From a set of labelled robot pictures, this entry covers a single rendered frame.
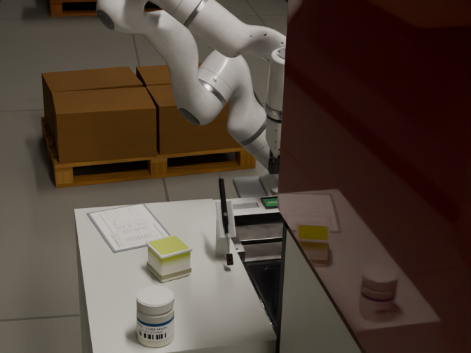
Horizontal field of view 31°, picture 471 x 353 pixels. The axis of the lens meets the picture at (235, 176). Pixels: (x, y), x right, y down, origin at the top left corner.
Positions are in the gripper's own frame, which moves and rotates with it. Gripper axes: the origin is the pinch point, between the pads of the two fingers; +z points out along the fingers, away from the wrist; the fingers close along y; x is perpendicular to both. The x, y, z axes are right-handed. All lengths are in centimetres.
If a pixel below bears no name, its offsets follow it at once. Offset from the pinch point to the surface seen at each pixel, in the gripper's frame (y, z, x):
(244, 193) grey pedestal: 29.2, 31.3, -2.0
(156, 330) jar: -56, -6, 39
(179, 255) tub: -32.4, -2.6, 30.4
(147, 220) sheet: -6.6, 8.4, 33.2
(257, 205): -2.0, 10.7, 4.1
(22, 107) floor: 322, 177, 62
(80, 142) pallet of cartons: 204, 127, 34
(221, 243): -25.3, 1.5, 19.4
